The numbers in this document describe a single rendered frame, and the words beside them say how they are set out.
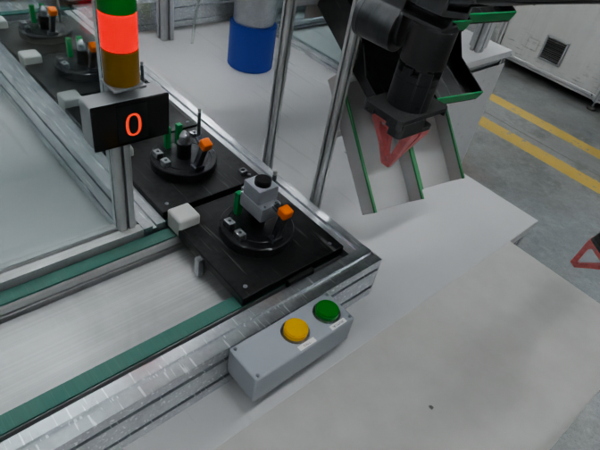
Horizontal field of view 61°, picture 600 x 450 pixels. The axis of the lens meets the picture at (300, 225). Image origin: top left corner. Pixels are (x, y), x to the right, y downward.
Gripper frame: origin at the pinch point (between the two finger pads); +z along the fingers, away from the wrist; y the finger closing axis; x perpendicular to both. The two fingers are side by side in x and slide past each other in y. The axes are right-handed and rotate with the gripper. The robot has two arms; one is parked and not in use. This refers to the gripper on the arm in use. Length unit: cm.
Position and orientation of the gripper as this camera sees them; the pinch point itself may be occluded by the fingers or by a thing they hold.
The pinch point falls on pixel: (387, 160)
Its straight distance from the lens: 74.7
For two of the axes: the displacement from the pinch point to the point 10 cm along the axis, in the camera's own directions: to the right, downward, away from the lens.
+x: 6.4, 5.9, -4.9
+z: -1.8, 7.4, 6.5
